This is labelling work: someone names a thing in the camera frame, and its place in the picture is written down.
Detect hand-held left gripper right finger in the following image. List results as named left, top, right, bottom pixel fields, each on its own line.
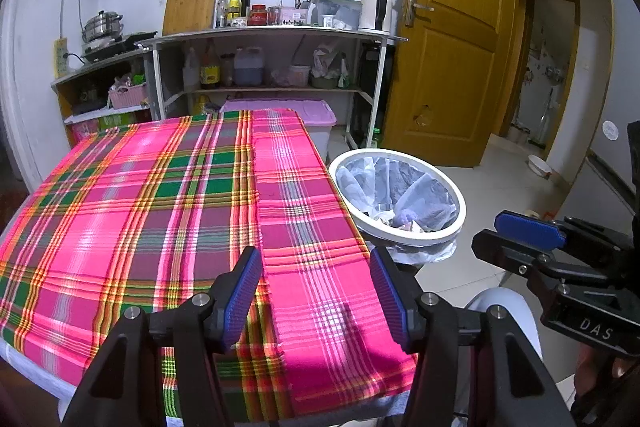
left=369, top=246, right=576, bottom=427

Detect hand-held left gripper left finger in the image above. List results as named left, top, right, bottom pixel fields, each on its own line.
left=60, top=246, right=263, bottom=427

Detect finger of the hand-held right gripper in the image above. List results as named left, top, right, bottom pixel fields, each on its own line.
left=471, top=229, right=608, bottom=289
left=494, top=210, right=627, bottom=254

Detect white round trash bin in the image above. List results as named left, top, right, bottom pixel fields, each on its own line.
left=328, top=148, right=467, bottom=248
left=332, top=154, right=461, bottom=265

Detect person's right hand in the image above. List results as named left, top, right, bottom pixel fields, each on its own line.
left=574, top=342, right=640, bottom=408

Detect person's grey clad knee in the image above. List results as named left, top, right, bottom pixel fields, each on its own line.
left=464, top=287, right=545, bottom=360

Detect white floor bowl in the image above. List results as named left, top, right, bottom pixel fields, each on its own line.
left=527, top=154, right=553, bottom=180

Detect pink plaid tablecloth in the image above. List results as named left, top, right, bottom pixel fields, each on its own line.
left=0, top=108, right=418, bottom=423

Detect yellow wooden door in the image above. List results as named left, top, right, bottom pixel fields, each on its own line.
left=382, top=0, right=518, bottom=168

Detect pink lidded storage box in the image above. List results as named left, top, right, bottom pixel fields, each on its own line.
left=220, top=99, right=337, bottom=162

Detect green printed carton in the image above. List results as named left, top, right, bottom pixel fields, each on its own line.
left=67, top=112, right=151, bottom=142

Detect pink plastic bucket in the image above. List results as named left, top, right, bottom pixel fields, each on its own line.
left=289, top=64, right=312, bottom=88

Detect dark liquid jerry can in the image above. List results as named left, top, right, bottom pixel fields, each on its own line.
left=233, top=47, right=265, bottom=86

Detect pink plastic basket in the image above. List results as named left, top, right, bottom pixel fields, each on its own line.
left=108, top=83, right=148, bottom=110

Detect large soy sauce bottle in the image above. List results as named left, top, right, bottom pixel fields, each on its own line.
left=200, top=38, right=222, bottom=88

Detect white plastic jug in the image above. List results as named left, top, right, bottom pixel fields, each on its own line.
left=182, top=47, right=201, bottom=90

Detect crumpled plastic bags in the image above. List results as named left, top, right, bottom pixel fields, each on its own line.
left=311, top=47, right=348, bottom=88

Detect white metal shelf rack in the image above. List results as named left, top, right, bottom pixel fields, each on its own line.
left=136, top=27, right=408, bottom=148

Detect white electric kettle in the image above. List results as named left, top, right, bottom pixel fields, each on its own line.
left=358, top=0, right=393, bottom=32

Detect low wooden cabinet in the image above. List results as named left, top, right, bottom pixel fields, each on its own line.
left=51, top=48, right=156, bottom=145

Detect black induction cooker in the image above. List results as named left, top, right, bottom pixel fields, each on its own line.
left=80, top=32, right=158, bottom=60

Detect pink knife holder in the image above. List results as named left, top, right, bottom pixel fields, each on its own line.
left=279, top=7, right=311, bottom=26

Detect clear plastic container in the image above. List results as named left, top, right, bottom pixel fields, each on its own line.
left=314, top=0, right=363, bottom=29

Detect wooden cutting board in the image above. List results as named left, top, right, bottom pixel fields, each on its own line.
left=162, top=0, right=222, bottom=36

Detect yellowed power strip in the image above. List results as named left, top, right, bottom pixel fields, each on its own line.
left=52, top=38, right=69, bottom=78

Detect steel pot with lid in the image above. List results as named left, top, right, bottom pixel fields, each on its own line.
left=81, top=10, right=124, bottom=44

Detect metal door handle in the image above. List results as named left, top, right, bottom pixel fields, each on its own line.
left=404, top=0, right=435, bottom=26

